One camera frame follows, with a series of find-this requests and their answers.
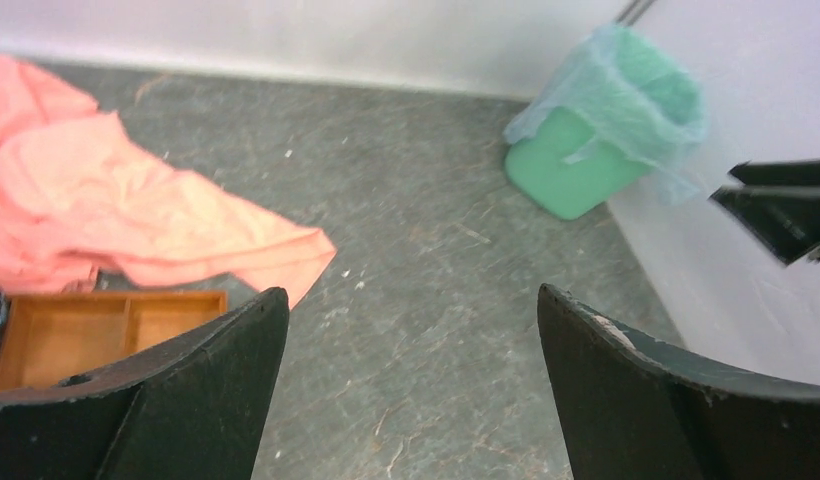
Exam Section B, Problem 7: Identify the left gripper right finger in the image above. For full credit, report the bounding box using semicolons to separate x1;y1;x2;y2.
537;284;820;479

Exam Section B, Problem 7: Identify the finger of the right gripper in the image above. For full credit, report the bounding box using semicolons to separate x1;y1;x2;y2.
728;158;820;187
710;186;820;266

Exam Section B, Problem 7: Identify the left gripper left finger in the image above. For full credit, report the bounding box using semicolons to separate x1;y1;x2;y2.
0;287;290;479

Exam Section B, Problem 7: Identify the blue plastic trash bag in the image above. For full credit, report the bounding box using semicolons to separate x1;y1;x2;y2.
504;24;708;204

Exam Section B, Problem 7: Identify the green trash bin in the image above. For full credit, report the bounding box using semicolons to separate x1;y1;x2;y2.
503;26;706;222

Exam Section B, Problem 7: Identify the orange compartment tray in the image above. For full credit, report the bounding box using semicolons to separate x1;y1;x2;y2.
0;290;228;391

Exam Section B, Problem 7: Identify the pink cloth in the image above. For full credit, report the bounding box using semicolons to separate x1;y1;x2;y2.
0;55;336;304

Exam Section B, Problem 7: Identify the right aluminium corner post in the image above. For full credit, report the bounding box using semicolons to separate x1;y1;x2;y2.
613;0;656;27

